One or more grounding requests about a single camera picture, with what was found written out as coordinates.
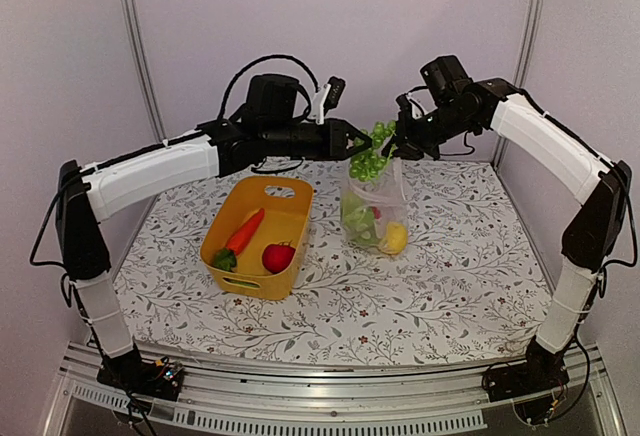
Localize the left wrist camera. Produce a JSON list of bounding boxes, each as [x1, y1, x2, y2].
[[310, 76, 346, 125]]

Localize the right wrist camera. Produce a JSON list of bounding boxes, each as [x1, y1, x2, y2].
[[396, 93, 423, 122]]

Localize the yellow toy lemon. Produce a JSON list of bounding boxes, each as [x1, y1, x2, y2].
[[378, 222, 408, 255]]

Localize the left aluminium post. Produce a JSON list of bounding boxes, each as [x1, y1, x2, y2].
[[120, 0, 167, 142]]

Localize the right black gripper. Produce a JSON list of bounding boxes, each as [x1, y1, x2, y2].
[[382, 101, 477, 160]]

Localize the aluminium post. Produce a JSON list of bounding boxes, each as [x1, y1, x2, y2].
[[514, 0, 544, 87], [120, 0, 167, 142]]

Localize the orange toy carrot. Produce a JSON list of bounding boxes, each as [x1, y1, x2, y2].
[[212, 208, 265, 272]]

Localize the green toy pear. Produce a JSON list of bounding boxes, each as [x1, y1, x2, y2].
[[341, 190, 371, 228]]

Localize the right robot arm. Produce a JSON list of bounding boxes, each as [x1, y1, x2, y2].
[[384, 55, 634, 392]]

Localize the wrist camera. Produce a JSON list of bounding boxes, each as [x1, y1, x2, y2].
[[396, 93, 423, 122], [310, 76, 346, 125]]

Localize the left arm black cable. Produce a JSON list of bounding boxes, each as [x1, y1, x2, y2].
[[219, 52, 321, 122]]

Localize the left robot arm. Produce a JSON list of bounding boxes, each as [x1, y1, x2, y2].
[[46, 74, 372, 390]]

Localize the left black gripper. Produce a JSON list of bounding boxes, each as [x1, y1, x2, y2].
[[264, 116, 374, 161]]

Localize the right aluminium post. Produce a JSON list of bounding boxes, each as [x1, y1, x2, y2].
[[514, 0, 544, 87]]

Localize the aluminium front rail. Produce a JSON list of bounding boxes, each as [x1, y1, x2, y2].
[[41, 343, 631, 435]]

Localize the red toy tomato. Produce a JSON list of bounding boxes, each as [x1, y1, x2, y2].
[[261, 242, 296, 274]]

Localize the floral table cloth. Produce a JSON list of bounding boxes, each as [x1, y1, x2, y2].
[[115, 162, 550, 366]]

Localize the green toy cabbage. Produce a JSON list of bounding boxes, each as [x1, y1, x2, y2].
[[343, 215, 381, 247]]

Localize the yellow plastic basket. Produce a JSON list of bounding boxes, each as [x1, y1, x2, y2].
[[200, 176, 314, 300]]

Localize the clear zip top bag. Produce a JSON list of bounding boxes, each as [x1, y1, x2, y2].
[[340, 159, 409, 256]]

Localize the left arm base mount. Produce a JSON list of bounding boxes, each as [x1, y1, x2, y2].
[[97, 351, 184, 401]]

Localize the green toy grapes bunch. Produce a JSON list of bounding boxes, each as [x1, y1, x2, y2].
[[349, 121, 396, 182]]

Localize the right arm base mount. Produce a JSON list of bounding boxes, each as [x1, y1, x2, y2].
[[481, 362, 569, 426]]

